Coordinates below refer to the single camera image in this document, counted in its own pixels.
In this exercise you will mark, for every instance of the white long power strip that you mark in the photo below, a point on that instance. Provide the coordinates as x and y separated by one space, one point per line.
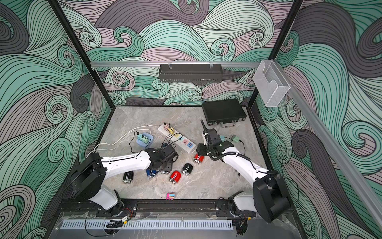
177 139

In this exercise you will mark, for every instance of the yellow USB charger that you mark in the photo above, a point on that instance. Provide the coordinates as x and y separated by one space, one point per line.
170 130

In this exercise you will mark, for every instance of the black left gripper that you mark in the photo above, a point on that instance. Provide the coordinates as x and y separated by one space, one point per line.
169 168

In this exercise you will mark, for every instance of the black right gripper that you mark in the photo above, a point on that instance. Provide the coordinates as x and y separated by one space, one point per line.
200 150

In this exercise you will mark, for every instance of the white slotted cable duct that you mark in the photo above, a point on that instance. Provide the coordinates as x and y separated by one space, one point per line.
96 224

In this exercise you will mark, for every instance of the black briefcase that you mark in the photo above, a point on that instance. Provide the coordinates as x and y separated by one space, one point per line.
223 111

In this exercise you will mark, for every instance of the black shaver right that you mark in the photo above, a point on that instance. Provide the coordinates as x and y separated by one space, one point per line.
187 169

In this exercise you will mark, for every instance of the light green USB charger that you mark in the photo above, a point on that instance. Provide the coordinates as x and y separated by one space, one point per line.
235 139

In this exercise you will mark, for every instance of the green charger on blue socket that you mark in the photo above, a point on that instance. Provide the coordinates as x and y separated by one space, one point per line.
143 139

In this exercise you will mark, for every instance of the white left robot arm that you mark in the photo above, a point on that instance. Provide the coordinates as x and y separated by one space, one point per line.
87 178

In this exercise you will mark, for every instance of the black wall shelf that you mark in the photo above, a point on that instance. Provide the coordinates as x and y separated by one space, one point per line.
190 73

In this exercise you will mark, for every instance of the red shaver front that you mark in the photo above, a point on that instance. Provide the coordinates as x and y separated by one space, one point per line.
175 177

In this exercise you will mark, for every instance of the black front mounting rail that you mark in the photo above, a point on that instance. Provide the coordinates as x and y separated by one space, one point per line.
218 207

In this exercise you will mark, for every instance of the blue round power socket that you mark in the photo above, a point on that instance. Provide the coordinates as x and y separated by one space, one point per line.
149 136

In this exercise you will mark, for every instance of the pink striped small box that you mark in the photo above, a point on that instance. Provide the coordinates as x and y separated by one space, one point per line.
170 196

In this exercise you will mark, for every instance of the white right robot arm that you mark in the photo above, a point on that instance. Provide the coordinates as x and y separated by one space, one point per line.
269 197

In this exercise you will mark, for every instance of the clear acrylic wall holder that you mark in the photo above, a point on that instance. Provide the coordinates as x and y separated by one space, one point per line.
271 82

